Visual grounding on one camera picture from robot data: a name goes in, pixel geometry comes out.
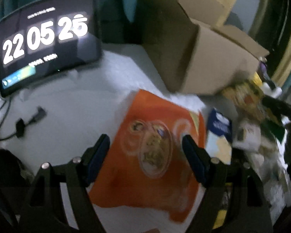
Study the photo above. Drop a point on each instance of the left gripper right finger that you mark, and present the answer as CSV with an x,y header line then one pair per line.
x,y
204,167

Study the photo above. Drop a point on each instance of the brown cardboard box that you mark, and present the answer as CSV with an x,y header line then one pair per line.
x,y
191,49

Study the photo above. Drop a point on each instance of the yellow cartoon snack bag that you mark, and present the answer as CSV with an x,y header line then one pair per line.
x,y
247,96

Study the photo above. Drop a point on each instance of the tablet showing clock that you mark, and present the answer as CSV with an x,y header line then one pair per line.
x,y
45,38

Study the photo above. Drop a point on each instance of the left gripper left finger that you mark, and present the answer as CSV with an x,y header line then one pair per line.
x,y
90,163

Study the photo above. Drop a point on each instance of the orange snack bag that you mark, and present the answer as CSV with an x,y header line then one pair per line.
x,y
145,166

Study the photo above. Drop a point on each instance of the blue white snack box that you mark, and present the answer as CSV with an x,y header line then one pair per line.
x,y
219,136

